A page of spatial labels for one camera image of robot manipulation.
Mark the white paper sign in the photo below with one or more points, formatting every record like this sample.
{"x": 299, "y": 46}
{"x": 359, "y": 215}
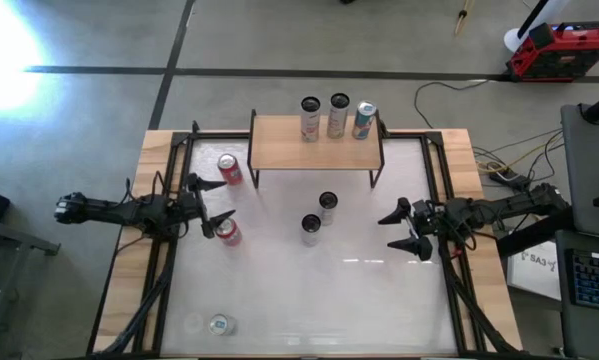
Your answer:
{"x": 534, "y": 272}

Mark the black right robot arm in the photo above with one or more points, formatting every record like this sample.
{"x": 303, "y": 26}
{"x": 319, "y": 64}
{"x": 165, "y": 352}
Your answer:
{"x": 504, "y": 205}

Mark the wooden shelf with black frame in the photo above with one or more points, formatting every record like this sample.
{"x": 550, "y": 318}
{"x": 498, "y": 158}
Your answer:
{"x": 279, "y": 145}

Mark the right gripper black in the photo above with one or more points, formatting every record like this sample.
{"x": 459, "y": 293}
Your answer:
{"x": 429, "y": 220}

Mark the black backlit keyboard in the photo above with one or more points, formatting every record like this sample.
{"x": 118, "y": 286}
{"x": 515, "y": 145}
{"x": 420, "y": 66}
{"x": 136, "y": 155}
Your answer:
{"x": 596, "y": 280}

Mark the grey side table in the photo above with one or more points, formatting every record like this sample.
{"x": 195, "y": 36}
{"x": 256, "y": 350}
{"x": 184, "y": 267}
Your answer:
{"x": 589, "y": 165}

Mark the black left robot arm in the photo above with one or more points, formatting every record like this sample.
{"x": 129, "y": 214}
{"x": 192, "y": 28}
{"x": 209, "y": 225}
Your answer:
{"x": 109, "y": 212}

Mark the slim white black-topped Celsius can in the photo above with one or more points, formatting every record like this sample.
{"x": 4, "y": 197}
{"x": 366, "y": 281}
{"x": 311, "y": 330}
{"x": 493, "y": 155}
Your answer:
{"x": 338, "y": 120}
{"x": 310, "y": 122}

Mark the grey desk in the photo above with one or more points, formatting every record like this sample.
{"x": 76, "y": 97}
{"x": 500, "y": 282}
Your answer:
{"x": 19, "y": 240}
{"x": 591, "y": 335}

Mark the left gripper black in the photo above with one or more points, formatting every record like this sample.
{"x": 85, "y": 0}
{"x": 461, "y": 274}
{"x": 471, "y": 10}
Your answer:
{"x": 186, "y": 210}

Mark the white Celsius Peach Vibe can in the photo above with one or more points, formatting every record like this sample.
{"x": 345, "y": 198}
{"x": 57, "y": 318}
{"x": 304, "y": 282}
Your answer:
{"x": 311, "y": 223}

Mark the black power strip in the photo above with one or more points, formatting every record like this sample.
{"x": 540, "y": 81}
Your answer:
{"x": 510, "y": 177}

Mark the white Celsius Tropical Vibe can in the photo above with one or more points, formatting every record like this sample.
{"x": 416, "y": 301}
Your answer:
{"x": 328, "y": 200}

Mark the blue silver slim drink can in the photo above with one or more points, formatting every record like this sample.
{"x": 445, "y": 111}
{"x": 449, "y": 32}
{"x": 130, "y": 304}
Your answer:
{"x": 363, "y": 122}
{"x": 220, "y": 324}

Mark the black metal table frame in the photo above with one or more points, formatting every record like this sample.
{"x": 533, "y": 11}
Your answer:
{"x": 219, "y": 134}

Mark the red and black toolbox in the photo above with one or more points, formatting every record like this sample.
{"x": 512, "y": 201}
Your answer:
{"x": 564, "y": 55}

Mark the white floor stand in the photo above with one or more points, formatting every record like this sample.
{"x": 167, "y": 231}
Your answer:
{"x": 515, "y": 41}

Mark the red Fanta strawberry can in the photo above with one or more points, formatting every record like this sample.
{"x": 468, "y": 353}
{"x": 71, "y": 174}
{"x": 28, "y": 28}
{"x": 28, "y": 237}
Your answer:
{"x": 230, "y": 235}
{"x": 230, "y": 172}

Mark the black diagonal desk bar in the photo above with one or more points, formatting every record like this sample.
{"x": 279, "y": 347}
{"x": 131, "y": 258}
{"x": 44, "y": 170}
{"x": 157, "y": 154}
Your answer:
{"x": 534, "y": 236}

